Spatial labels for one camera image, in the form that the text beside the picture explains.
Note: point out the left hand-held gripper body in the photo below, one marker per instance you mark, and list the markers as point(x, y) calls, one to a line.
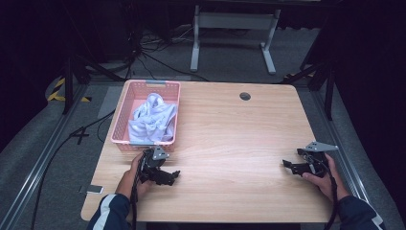
point(150, 164)

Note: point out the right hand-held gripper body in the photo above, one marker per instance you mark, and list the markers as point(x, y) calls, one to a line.
point(316, 159)

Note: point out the white patterned towel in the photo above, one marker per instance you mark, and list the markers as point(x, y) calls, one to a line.
point(153, 121)

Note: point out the pink plastic basket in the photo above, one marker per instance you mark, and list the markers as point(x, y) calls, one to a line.
point(140, 92)

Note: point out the person's right hand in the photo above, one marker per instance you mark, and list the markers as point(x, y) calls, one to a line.
point(328, 185)

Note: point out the person's left hand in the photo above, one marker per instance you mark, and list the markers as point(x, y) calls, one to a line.
point(127, 185)

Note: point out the small silver tag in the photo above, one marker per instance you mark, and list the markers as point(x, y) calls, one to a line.
point(92, 189)

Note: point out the black metal stand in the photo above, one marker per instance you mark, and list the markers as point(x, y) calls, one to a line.
point(329, 92)
point(67, 83)

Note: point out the black tape cross mark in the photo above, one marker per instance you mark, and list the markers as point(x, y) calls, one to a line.
point(79, 134)

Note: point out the yellow black hazard tape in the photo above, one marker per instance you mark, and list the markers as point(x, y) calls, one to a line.
point(54, 95)

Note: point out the grey metal floor rail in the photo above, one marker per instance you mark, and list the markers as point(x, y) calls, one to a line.
point(38, 166)
point(338, 147)

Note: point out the white metal desk frame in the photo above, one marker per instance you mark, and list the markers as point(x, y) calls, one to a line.
point(234, 20)

